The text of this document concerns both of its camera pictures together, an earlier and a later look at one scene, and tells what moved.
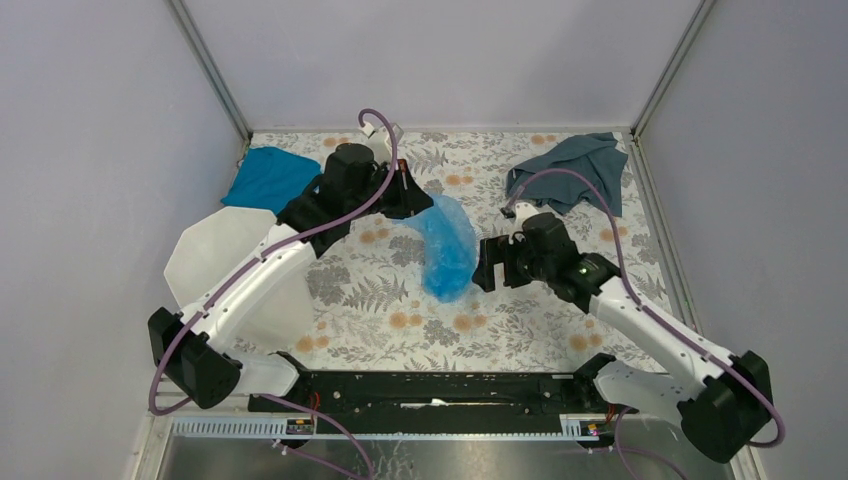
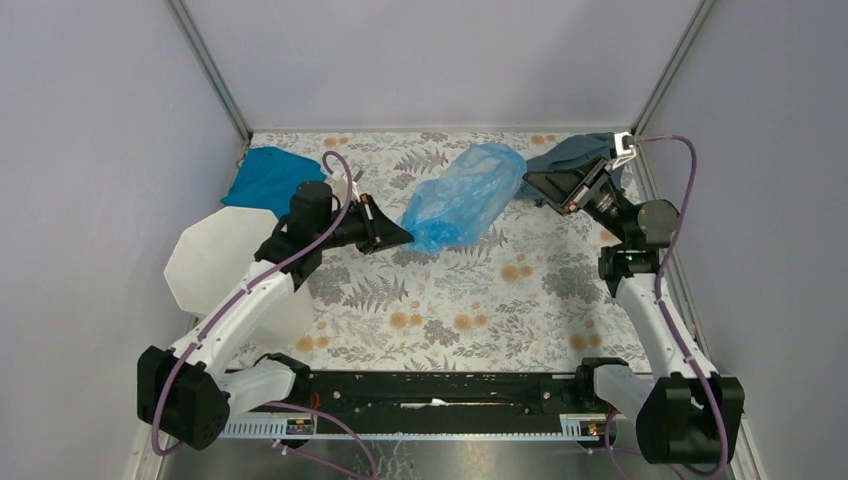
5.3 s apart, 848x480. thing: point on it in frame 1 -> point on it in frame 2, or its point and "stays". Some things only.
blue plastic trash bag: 449,245 -> 455,206
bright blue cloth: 268,177 stays
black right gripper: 492,250 -> 564,189
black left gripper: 411,197 -> 379,231
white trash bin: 210,243 stays
